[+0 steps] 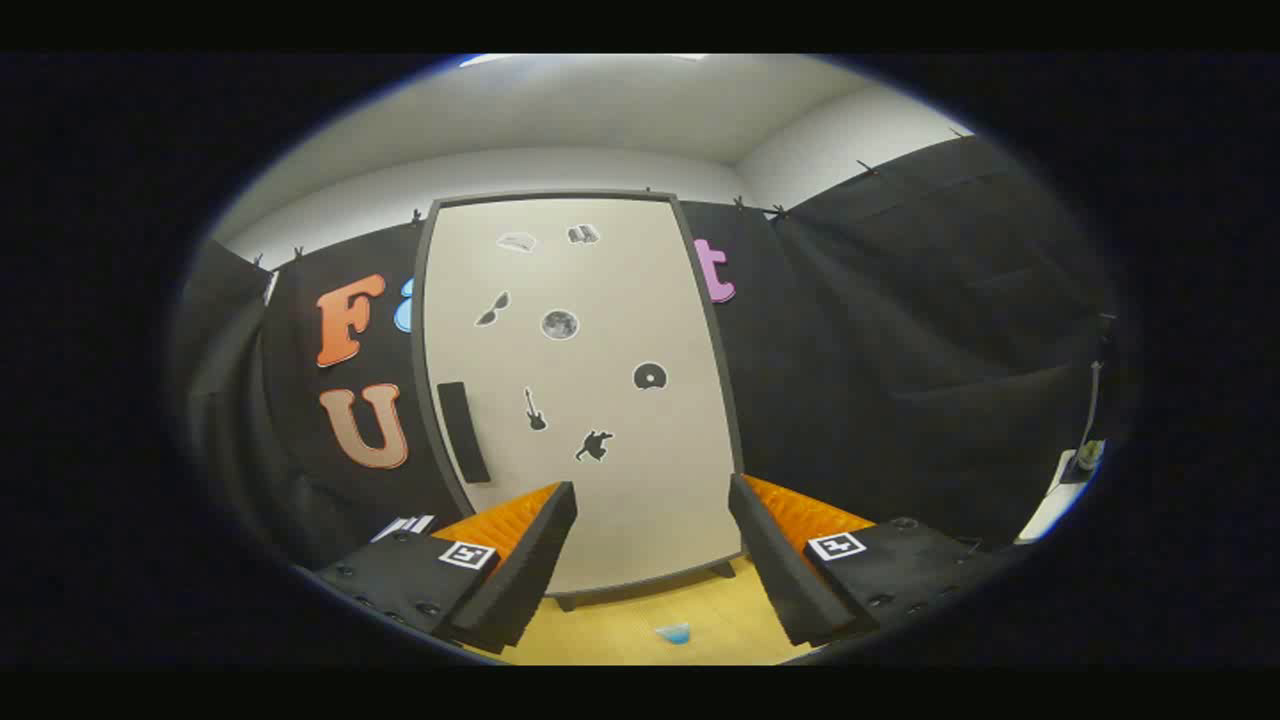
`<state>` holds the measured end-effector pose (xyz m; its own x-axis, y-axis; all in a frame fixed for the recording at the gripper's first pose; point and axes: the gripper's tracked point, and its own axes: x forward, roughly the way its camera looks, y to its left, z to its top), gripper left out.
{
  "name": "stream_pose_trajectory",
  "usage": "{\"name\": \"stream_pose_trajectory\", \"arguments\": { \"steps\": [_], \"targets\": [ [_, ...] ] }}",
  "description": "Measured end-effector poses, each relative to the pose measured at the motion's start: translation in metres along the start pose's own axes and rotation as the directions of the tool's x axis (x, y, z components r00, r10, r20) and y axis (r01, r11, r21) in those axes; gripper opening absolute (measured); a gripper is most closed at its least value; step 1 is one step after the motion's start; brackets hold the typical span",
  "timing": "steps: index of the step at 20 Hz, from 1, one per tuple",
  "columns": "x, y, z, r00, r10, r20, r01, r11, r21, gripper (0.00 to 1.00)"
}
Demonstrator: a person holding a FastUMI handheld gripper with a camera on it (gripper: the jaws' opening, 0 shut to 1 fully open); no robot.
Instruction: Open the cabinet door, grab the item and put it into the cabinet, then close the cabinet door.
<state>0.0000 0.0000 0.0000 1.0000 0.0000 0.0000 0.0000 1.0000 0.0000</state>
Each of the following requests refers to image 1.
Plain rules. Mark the white side table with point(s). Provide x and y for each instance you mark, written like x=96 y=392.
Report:
x=1045 y=510

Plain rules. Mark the black backdrop cloth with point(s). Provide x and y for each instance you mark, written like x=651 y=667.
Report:
x=900 y=350

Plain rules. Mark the blue and white tube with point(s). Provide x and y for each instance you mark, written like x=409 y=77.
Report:
x=675 y=633

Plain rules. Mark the green white round object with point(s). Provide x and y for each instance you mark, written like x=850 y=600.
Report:
x=1091 y=455

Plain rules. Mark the cream cabinet door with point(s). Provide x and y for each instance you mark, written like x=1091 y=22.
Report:
x=600 y=500

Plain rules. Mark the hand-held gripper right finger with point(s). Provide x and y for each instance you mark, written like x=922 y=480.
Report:
x=775 y=565

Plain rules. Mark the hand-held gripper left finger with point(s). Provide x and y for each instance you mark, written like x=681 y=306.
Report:
x=525 y=570

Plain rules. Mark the dark grey cabinet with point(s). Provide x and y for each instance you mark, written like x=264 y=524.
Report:
x=417 y=330

